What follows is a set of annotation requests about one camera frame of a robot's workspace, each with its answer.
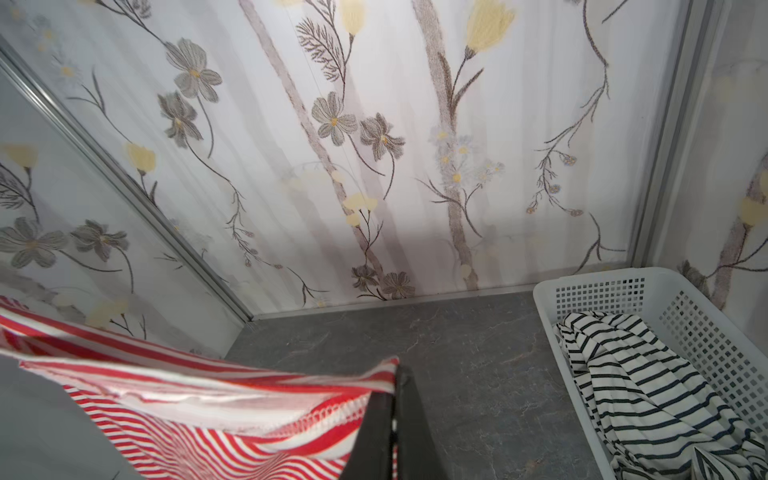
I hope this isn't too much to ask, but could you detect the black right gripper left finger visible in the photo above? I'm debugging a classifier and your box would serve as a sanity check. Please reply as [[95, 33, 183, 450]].
[[339, 392, 394, 480]]

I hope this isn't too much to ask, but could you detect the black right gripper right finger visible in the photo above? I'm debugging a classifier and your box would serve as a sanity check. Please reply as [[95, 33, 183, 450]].
[[394, 366, 447, 480]]

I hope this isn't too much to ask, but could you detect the red white striped tank top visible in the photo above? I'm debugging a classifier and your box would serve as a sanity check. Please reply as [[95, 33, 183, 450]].
[[1, 303, 399, 479]]

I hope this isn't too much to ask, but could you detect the black white striped tank top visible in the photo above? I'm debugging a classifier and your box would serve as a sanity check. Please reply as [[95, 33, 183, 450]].
[[556, 311, 767, 479]]

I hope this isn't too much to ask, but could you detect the white plastic laundry basket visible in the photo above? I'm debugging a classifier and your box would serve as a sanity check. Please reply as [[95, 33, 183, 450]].
[[533, 267, 767, 479]]

